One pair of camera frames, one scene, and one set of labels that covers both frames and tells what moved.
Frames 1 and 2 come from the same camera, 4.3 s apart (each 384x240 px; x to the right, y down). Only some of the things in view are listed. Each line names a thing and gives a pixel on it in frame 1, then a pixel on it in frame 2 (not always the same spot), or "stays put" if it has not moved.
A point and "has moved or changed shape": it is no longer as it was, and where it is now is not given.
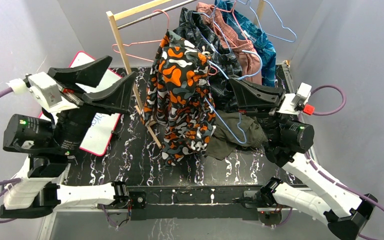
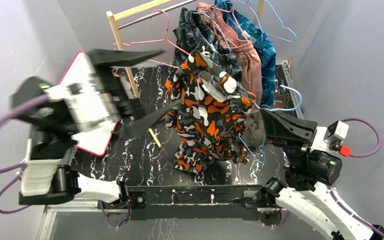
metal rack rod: [150, 16] stays put
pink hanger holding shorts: [237, 23] stays put
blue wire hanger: [240, 129] to [262, 161]
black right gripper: [260, 100] to [291, 133]
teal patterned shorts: [260, 40] stays put
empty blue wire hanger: [263, 31] stays put
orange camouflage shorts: [178, 92] has moved or changed shape
